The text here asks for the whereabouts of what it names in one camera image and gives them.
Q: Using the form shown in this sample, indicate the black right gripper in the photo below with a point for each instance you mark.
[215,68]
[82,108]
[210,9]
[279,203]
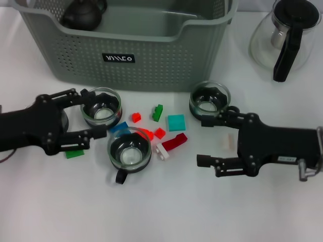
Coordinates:
[272,146]

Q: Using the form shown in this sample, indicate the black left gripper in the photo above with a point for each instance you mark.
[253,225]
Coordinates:
[27,128]

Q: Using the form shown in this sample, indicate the pale translucent toy brick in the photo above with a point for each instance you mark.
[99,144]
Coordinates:
[228,142]

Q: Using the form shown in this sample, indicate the grey perforated storage bin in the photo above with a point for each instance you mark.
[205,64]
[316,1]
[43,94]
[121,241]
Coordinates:
[151,70]

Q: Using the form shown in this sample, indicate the green flat toy brick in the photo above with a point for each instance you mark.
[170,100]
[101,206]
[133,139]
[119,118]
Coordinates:
[74,154]

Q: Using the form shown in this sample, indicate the blue flat toy brick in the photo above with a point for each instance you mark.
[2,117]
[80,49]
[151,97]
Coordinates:
[118,127]

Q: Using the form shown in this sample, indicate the dark red long brick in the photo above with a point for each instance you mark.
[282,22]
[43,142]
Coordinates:
[174,143]

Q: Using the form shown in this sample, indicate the teal square toy plate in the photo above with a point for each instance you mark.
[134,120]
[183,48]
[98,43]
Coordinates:
[176,123]

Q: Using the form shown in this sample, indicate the small red toy brick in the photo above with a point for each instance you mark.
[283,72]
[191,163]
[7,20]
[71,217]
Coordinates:
[160,133]
[136,118]

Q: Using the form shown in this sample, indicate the white toy brick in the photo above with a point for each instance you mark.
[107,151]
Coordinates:
[162,152]

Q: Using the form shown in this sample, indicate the green stepped toy brick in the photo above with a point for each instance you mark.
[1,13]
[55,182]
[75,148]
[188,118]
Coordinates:
[157,114]

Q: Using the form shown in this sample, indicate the orange-red sloped toy brick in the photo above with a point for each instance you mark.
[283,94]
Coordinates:
[149,134]

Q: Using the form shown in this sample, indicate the metal right gripper connector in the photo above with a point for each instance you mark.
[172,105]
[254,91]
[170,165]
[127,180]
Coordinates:
[304,171]

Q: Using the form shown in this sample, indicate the black clay teapot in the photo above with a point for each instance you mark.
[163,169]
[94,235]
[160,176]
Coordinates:
[83,16]

